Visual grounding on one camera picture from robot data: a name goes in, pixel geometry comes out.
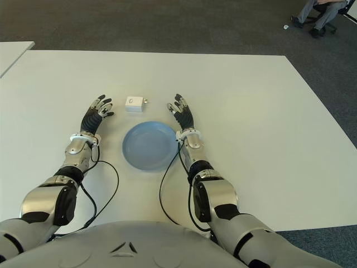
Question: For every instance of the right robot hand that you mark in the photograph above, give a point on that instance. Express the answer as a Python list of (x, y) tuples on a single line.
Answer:
[(186, 118)]

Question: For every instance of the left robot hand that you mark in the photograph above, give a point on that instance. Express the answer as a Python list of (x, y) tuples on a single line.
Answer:
[(90, 121)]

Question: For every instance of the white charger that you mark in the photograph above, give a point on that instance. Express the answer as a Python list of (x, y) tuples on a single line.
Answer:
[(134, 104)]

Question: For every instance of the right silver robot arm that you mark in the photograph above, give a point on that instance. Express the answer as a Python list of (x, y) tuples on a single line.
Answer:
[(217, 192)]

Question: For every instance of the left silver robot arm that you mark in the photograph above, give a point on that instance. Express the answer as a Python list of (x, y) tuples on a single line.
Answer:
[(42, 195)]

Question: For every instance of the blue plate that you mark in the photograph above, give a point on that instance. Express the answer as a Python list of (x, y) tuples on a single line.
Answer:
[(147, 145)]

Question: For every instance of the white side table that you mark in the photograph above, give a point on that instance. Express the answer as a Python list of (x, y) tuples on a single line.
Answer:
[(11, 54)]

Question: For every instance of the grey robot torso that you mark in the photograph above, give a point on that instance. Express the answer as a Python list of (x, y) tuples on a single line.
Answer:
[(125, 251)]

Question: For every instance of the black office chair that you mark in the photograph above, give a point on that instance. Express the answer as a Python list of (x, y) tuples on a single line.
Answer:
[(333, 30)]

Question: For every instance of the seated person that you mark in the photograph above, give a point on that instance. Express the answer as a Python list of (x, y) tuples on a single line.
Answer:
[(326, 16)]

